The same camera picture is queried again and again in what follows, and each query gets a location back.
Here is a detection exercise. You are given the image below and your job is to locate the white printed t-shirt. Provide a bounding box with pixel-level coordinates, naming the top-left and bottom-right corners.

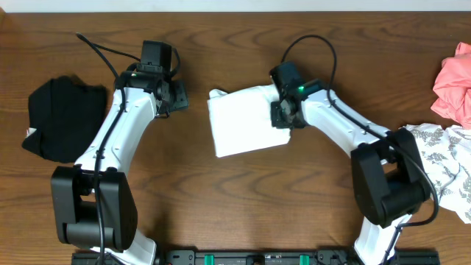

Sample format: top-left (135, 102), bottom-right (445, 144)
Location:
top-left (208, 85), bottom-right (291, 158)

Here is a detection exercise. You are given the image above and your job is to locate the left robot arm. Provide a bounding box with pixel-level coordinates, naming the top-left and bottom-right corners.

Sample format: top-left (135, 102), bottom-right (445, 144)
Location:
top-left (51, 40), bottom-right (188, 264)

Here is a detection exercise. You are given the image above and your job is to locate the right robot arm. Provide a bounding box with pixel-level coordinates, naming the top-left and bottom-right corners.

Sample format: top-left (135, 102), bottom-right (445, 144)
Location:
top-left (269, 62), bottom-right (436, 264)

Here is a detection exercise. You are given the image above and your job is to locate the folded black garment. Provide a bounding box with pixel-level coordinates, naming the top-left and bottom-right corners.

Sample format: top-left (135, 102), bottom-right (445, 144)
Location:
top-left (21, 76), bottom-right (107, 163)

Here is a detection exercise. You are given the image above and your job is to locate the white fern-print garment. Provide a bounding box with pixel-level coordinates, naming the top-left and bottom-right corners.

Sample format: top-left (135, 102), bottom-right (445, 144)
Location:
top-left (405, 123), bottom-right (471, 224)

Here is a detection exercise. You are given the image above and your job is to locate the pink garment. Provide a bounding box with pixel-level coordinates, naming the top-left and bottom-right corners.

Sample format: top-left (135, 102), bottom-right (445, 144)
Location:
top-left (431, 42), bottom-right (470, 130)

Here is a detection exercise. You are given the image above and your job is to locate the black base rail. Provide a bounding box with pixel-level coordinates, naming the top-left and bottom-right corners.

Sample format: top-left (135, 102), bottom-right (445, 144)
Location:
top-left (71, 249), bottom-right (441, 265)

